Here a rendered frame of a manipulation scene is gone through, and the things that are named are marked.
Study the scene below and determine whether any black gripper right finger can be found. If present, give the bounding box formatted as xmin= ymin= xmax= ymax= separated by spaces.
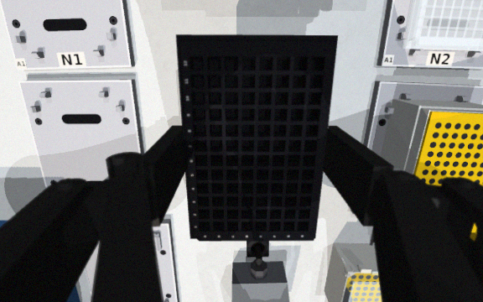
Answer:
xmin=323 ymin=126 xmax=483 ymax=302

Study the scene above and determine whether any yellow waste bin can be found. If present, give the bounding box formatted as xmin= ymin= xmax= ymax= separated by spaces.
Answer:
xmin=470 ymin=230 xmax=477 ymax=241

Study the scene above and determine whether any yellow rack with grid of holes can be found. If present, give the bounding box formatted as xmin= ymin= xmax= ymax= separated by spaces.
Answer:
xmin=381 ymin=99 xmax=483 ymax=185

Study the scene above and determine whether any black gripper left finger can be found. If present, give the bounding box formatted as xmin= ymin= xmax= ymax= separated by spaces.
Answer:
xmin=0 ymin=125 xmax=185 ymax=302

